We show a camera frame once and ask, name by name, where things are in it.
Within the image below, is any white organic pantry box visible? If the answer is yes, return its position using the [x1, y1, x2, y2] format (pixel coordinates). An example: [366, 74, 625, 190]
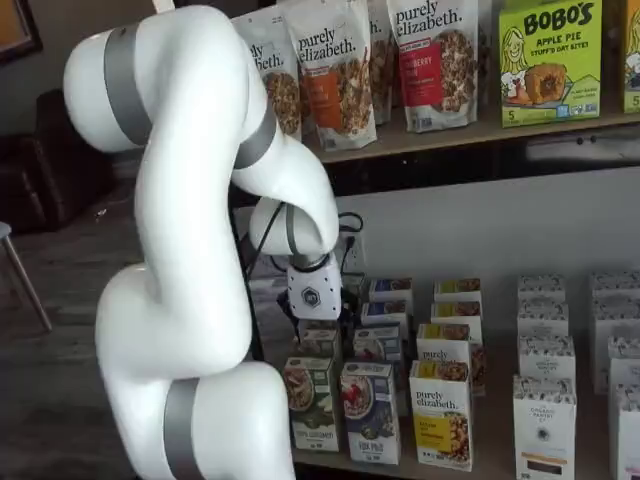
[512, 374, 578, 480]
[516, 333, 577, 382]
[589, 294, 640, 396]
[587, 270, 640, 301]
[613, 383, 640, 480]
[516, 298, 570, 341]
[516, 272, 568, 306]
[606, 334, 640, 394]

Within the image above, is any yellow snack box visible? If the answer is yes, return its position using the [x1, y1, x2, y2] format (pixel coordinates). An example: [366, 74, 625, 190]
[623, 0, 640, 115]

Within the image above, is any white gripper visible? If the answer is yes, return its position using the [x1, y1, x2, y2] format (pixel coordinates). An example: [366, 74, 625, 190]
[286, 257, 362, 347]

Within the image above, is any red label granola pouch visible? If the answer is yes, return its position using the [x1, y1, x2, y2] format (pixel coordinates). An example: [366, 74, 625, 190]
[386, 0, 480, 134]

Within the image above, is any yellow white granola box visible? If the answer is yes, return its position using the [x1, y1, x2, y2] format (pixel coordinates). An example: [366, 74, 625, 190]
[432, 277, 483, 305]
[408, 358, 475, 474]
[416, 322, 487, 397]
[429, 299, 485, 331]

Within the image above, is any black power cord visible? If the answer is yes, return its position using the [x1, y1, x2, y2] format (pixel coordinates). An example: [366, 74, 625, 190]
[335, 211, 365, 251]

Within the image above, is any green Bobo's snack box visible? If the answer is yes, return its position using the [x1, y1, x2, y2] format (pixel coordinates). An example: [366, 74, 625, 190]
[498, 0, 604, 128]

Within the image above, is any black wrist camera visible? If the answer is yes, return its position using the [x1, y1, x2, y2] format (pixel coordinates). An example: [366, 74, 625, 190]
[276, 291, 296, 324]

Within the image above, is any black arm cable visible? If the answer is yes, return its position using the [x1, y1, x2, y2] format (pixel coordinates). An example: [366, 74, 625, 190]
[239, 199, 289, 301]

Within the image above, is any dark framed wall picture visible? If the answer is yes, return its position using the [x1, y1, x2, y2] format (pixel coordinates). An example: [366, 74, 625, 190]
[0, 0, 44, 66]

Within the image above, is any blue label granola pouch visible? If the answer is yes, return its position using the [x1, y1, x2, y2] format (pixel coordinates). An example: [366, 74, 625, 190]
[230, 9, 304, 144]

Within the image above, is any white wall outlet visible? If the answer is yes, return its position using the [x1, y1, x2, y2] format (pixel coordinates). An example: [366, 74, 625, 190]
[347, 232, 367, 269]

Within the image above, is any blue white cereal box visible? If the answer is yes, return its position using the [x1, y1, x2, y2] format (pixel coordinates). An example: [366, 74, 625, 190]
[352, 323, 405, 419]
[359, 298, 415, 329]
[340, 362, 401, 464]
[368, 277, 415, 304]

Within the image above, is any dark brown armchair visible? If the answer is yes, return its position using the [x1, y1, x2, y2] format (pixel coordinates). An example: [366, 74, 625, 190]
[0, 88, 119, 236]

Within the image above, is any grey stool wooden leg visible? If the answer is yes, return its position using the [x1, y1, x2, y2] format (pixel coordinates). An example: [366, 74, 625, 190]
[0, 222, 53, 334]

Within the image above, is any orange label granola pouch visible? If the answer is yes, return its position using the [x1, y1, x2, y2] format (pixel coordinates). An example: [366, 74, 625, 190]
[367, 0, 399, 126]
[283, 0, 377, 153]

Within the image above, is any green white cereal box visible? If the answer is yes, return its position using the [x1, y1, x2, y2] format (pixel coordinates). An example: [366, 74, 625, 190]
[298, 325, 345, 362]
[282, 356, 342, 452]

